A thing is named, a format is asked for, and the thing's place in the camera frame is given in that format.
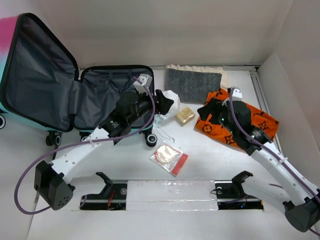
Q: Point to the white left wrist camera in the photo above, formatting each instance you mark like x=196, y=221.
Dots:
x=144, y=81

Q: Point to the powder puff plastic packet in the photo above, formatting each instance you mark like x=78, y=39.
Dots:
x=169, y=158

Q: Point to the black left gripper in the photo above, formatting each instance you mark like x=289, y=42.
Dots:
x=161, y=104

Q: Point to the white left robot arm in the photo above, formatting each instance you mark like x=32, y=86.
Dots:
x=53, y=180

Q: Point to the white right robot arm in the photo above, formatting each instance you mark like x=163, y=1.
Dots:
x=297, y=198

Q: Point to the small gold box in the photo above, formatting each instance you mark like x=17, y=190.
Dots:
x=185, y=115

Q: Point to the aluminium side rail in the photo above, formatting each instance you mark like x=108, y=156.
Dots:
x=256, y=91

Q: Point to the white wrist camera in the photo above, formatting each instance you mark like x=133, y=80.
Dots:
x=144, y=81
x=235, y=93

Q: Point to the orange monogram towel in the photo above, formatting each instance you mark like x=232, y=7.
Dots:
x=259, y=119

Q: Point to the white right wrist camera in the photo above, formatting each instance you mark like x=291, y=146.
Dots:
x=235, y=93

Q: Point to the grey quilted cream-frilled cloth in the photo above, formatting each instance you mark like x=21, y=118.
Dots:
x=193, y=83

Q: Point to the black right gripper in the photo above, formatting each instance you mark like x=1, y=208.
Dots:
x=213, y=106

